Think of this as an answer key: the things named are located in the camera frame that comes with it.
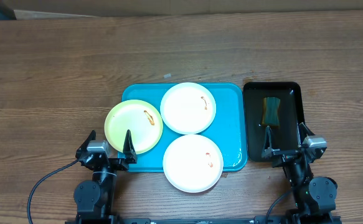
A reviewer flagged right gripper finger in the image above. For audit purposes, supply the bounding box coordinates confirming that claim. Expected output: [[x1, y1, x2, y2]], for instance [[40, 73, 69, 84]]
[[262, 126, 273, 159], [298, 122, 314, 140]]

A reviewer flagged black rectangular water tray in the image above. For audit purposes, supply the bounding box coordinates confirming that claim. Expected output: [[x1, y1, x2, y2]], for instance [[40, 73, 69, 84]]
[[243, 82, 304, 162]]

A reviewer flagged light green plate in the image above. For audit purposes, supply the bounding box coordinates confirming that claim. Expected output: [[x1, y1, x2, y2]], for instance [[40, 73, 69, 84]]
[[104, 100, 163, 154]]

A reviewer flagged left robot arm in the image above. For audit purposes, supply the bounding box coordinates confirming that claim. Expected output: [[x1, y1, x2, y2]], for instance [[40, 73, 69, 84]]
[[73, 130, 137, 223]]

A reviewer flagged teal plastic tray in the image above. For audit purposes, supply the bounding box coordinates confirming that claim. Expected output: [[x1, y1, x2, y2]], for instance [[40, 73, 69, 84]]
[[121, 83, 248, 172]]

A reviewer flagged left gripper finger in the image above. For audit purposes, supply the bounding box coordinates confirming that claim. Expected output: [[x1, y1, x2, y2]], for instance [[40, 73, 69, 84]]
[[123, 129, 138, 164], [75, 130, 97, 156]]

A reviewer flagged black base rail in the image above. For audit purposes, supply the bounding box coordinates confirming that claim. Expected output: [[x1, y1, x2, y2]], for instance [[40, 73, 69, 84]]
[[64, 215, 342, 224]]

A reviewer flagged yellow green scrub sponge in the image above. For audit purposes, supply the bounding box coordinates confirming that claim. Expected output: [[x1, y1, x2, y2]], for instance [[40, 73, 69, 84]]
[[261, 97, 281, 127]]

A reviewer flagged white plate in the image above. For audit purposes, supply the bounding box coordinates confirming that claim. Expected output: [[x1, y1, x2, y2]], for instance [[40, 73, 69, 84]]
[[163, 134, 224, 193], [160, 82, 217, 134]]

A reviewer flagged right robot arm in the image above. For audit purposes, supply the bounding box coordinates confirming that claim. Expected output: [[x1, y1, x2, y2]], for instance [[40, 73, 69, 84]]
[[262, 123, 341, 223]]

